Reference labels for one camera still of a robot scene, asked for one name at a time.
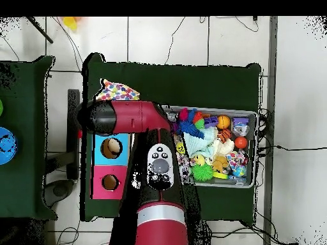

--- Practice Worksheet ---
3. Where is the polka dot cloth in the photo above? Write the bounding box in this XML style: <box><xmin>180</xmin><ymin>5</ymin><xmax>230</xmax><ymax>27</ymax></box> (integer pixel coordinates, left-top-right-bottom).
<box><xmin>95</xmin><ymin>78</ymin><xmax>141</xmax><ymax>101</ymax></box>

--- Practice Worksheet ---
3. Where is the wooden box with three holes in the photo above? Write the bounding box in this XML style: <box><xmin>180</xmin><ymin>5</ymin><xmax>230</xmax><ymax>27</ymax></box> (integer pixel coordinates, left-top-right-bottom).
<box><xmin>89</xmin><ymin>95</ymin><xmax>135</xmax><ymax>200</ymax></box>

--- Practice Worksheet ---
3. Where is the shallow mesh bin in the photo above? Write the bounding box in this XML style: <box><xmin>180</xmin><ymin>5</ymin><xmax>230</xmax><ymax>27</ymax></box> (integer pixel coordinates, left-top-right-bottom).
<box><xmin>163</xmin><ymin>104</ymin><xmax>258</xmax><ymax>189</ymax></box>

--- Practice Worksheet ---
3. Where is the blue spiky ball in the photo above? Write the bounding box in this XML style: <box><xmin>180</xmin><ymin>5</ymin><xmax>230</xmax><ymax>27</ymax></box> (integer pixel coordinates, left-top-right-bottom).
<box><xmin>178</xmin><ymin>119</ymin><xmax>205</xmax><ymax>140</ymax></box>

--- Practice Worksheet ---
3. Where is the light blue knitted cloth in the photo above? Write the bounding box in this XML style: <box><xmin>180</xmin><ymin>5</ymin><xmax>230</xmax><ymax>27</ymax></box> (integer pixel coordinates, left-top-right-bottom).
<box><xmin>183</xmin><ymin>127</ymin><xmax>218</xmax><ymax>158</ymax></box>

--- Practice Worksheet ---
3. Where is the green spiky ball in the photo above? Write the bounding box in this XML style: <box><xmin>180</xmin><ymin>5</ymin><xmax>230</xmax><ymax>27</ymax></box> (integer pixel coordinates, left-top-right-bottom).
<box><xmin>191</xmin><ymin>163</ymin><xmax>215</xmax><ymax>182</ymax></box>

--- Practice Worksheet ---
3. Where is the tiger plush toy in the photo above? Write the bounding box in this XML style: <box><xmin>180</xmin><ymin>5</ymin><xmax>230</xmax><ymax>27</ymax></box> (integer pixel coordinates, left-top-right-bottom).
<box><xmin>218</xmin><ymin>128</ymin><xmax>232</xmax><ymax>143</ymax></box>

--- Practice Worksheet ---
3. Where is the small basketball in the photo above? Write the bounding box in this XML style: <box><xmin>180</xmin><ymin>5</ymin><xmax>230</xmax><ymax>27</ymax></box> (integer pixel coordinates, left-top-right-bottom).
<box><xmin>217</xmin><ymin>115</ymin><xmax>231</xmax><ymax>130</ymax></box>

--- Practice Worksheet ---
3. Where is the brown teddy bear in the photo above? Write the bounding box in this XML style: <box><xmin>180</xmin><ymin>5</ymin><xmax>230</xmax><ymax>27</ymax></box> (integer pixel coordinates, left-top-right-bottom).
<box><xmin>211</xmin><ymin>155</ymin><xmax>229</xmax><ymax>173</ymax></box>

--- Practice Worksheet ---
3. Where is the orange ball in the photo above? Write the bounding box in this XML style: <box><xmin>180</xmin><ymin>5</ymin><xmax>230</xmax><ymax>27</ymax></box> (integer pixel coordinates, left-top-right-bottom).
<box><xmin>234</xmin><ymin>137</ymin><xmax>248</xmax><ymax>150</ymax></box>

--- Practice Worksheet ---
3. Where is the black upright panel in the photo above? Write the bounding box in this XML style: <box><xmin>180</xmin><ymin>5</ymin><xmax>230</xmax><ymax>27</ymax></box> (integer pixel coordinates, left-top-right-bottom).
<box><xmin>66</xmin><ymin>89</ymin><xmax>80</xmax><ymax>181</ymax></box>

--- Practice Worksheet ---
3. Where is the grey round base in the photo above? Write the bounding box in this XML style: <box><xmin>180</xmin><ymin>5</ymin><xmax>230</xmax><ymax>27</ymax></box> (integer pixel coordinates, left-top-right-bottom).
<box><xmin>43</xmin><ymin>179</ymin><xmax>75</xmax><ymax>208</ymax></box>

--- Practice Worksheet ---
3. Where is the yellow object on floor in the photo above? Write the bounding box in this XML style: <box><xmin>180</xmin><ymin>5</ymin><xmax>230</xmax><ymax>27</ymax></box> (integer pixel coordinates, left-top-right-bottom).
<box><xmin>62</xmin><ymin>17</ymin><xmax>79</xmax><ymax>31</ymax></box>

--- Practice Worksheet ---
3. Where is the dark green side tablecloth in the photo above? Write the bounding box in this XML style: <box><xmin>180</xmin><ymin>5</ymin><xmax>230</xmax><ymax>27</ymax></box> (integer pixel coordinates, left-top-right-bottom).
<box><xmin>0</xmin><ymin>55</ymin><xmax>58</xmax><ymax>221</ymax></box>

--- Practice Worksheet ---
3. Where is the blue bowl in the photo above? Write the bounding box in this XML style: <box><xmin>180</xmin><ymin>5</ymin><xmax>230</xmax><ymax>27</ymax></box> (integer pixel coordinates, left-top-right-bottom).
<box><xmin>0</xmin><ymin>126</ymin><xmax>19</xmax><ymax>166</ymax></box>

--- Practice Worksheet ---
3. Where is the black rod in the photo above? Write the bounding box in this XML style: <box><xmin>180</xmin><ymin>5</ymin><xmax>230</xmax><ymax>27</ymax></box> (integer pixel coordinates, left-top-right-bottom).
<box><xmin>26</xmin><ymin>17</ymin><xmax>54</xmax><ymax>44</ymax></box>

